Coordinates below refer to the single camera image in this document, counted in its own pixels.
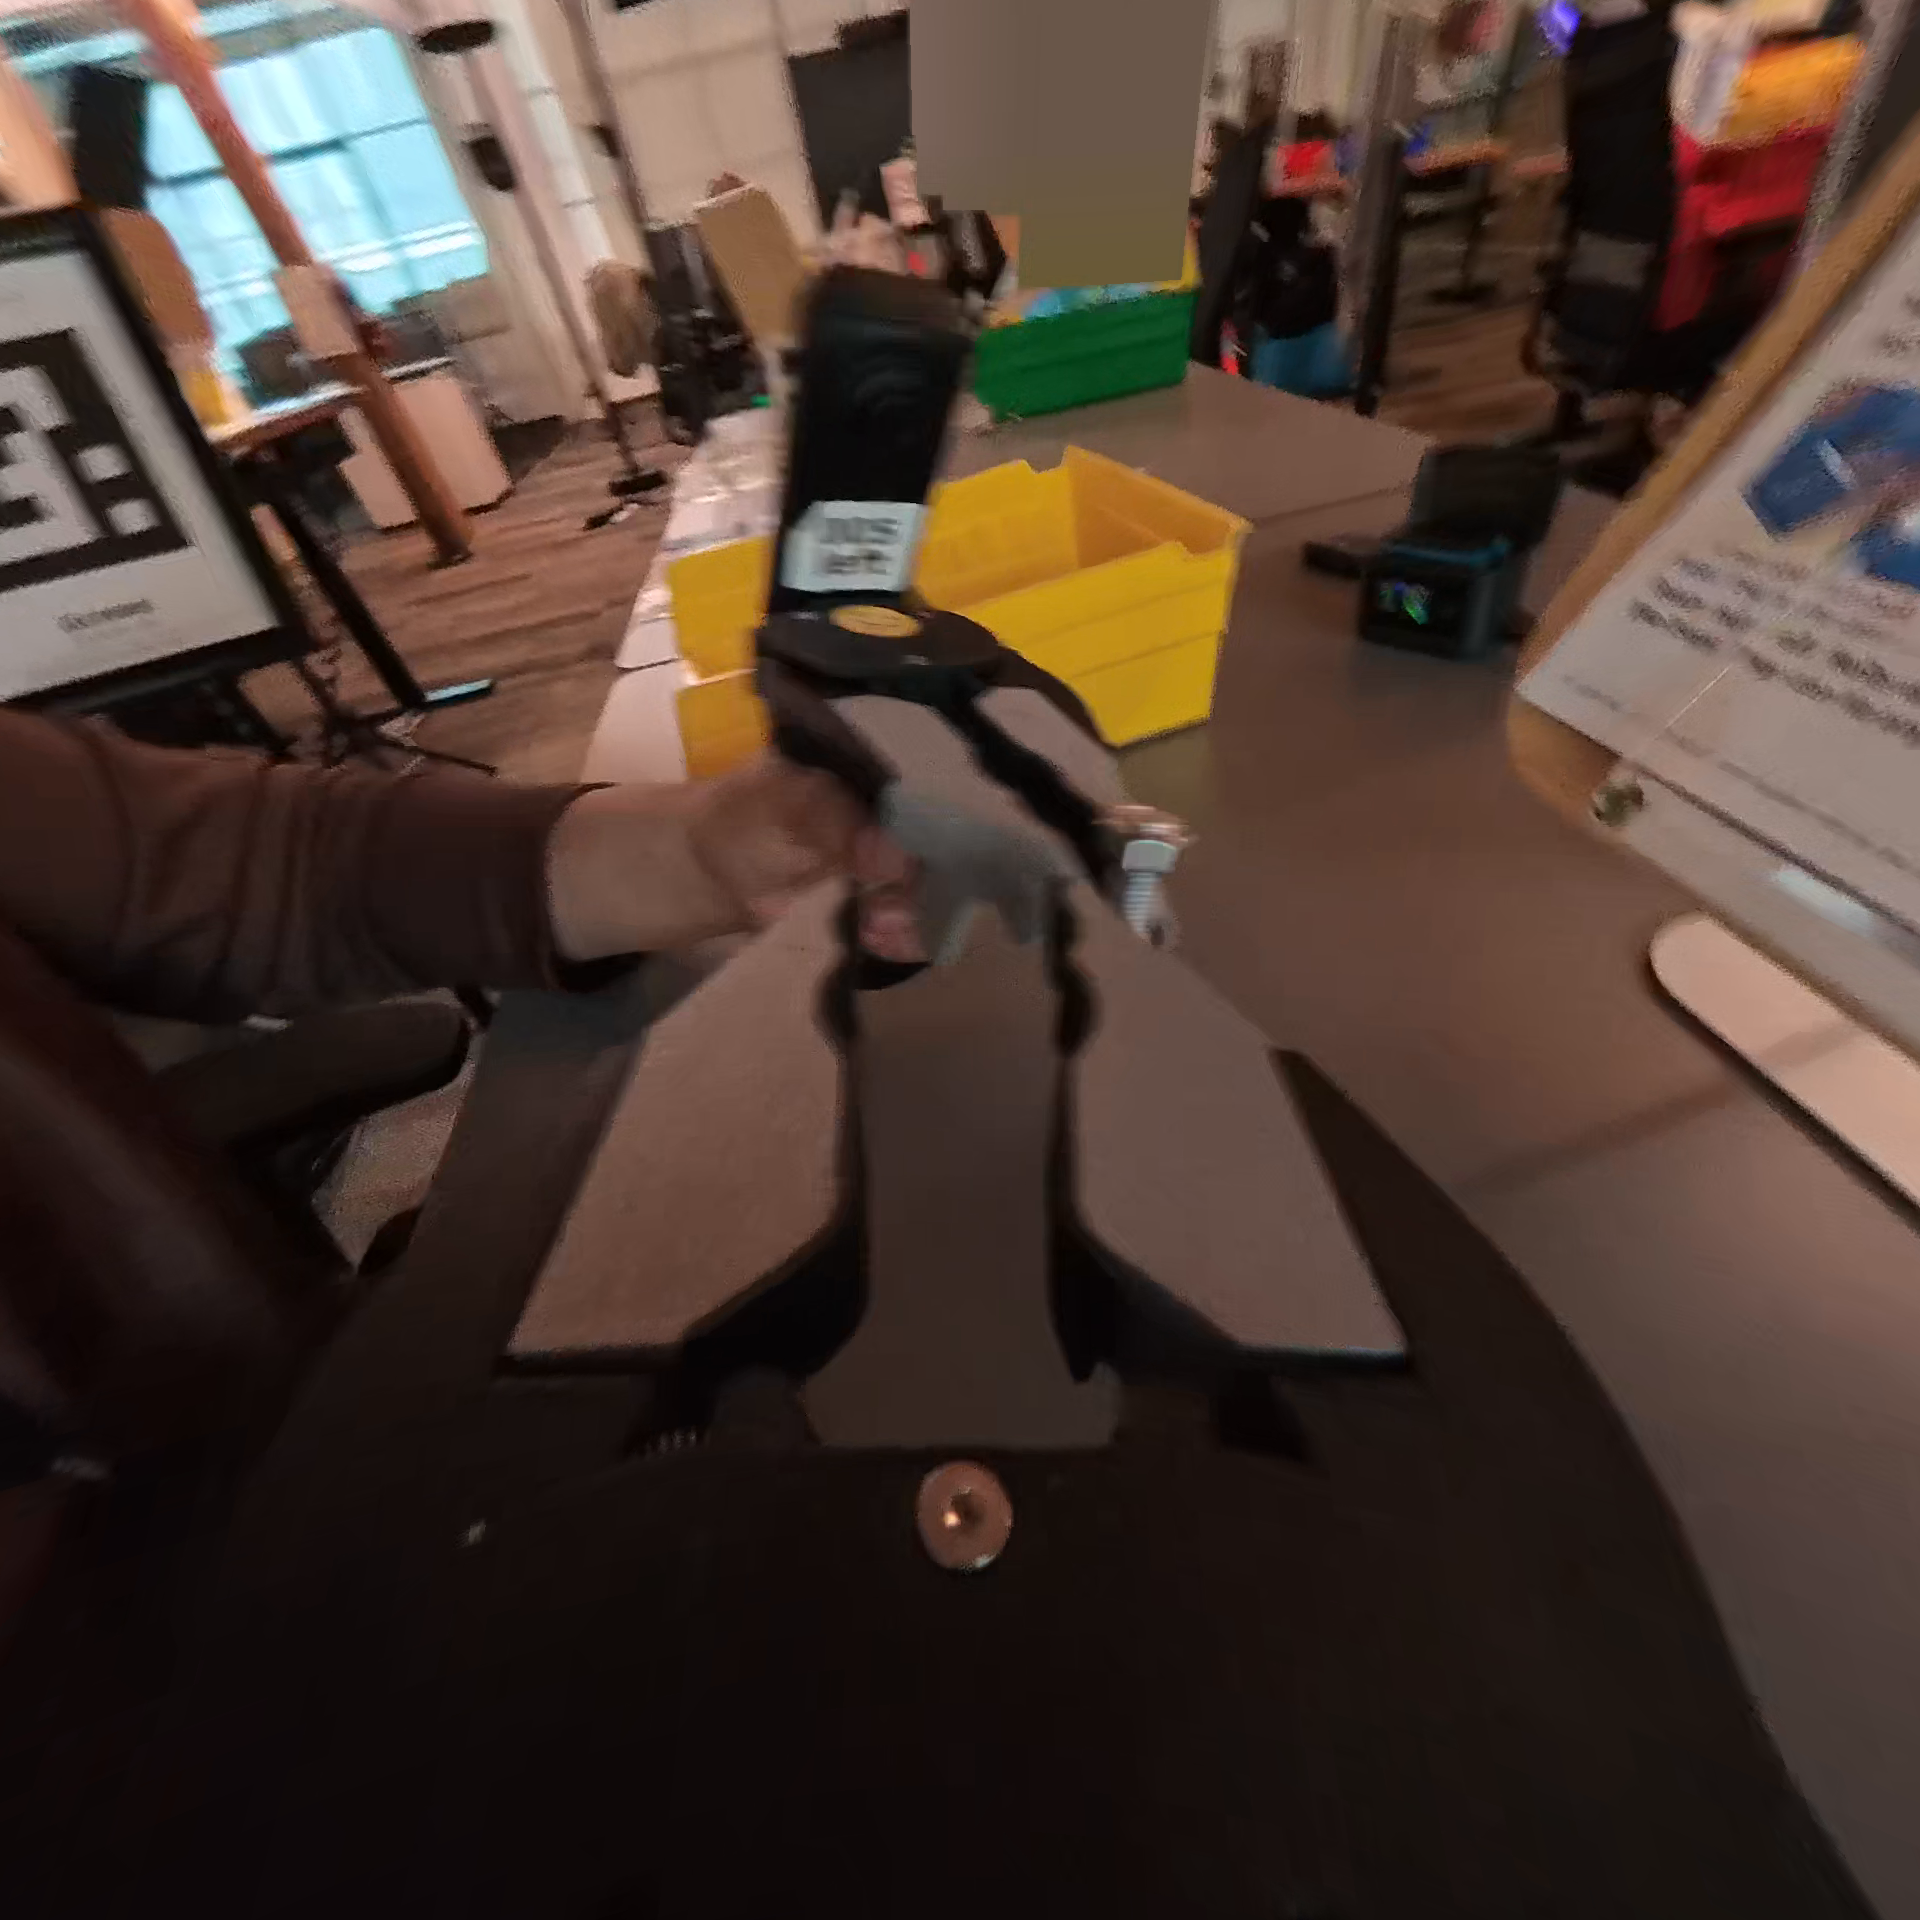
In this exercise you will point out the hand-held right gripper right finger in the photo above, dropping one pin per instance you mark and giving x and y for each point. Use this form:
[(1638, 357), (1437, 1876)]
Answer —
[(1202, 1187)]

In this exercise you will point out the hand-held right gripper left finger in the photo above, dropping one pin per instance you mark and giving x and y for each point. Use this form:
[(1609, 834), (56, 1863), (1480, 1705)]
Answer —
[(706, 1168)]

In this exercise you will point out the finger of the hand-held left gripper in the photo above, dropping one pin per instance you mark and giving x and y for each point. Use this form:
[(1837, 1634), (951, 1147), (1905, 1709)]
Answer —
[(1036, 788), (826, 750)]

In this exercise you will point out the silver bolt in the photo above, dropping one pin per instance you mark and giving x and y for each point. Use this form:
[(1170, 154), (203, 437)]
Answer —
[(1148, 897)]

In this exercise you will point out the person's left forearm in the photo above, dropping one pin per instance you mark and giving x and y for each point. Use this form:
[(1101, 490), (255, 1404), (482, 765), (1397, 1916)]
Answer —
[(270, 854)]

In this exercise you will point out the person's left hand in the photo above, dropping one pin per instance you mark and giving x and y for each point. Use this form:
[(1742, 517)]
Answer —
[(720, 854)]

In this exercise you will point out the small yellow plastic bin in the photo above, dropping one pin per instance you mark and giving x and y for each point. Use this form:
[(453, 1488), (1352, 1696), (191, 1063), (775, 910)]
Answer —
[(718, 600), (720, 727)]

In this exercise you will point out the cardboard box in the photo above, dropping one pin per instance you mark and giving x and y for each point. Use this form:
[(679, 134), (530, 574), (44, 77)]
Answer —
[(750, 262)]

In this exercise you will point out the large yellow plastic bin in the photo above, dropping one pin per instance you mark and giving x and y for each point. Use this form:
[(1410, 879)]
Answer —
[(1112, 600)]

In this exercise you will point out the green plastic bin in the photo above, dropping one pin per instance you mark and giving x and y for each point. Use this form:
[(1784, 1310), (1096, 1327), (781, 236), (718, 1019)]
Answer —
[(1080, 351)]

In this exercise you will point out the standing fan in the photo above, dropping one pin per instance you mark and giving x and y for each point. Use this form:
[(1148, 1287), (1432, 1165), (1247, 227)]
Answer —
[(624, 345)]

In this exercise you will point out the white cabinet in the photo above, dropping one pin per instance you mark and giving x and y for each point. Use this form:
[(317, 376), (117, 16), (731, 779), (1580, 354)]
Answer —
[(436, 441)]

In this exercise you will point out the small black display device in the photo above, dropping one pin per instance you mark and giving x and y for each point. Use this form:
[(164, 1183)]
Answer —
[(1448, 555)]

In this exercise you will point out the black easel stand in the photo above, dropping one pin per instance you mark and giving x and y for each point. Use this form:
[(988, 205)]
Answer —
[(353, 600)]

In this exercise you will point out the orange pillar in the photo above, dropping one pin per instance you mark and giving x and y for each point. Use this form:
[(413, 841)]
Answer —
[(324, 301)]

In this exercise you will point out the window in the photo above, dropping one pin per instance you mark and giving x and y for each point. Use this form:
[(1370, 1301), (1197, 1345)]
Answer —
[(330, 165)]

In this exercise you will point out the person's torso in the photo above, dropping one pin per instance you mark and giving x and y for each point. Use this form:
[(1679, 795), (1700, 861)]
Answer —
[(90, 1200)]

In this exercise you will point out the instruction sign on white stand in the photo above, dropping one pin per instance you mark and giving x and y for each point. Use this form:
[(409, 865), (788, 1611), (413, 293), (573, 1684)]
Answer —
[(1771, 600)]

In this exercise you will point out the black white marker board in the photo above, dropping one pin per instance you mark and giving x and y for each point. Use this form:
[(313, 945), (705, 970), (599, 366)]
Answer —
[(106, 496)]

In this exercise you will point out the red clothing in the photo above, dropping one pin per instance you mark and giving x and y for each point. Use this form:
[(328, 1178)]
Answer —
[(1742, 195)]

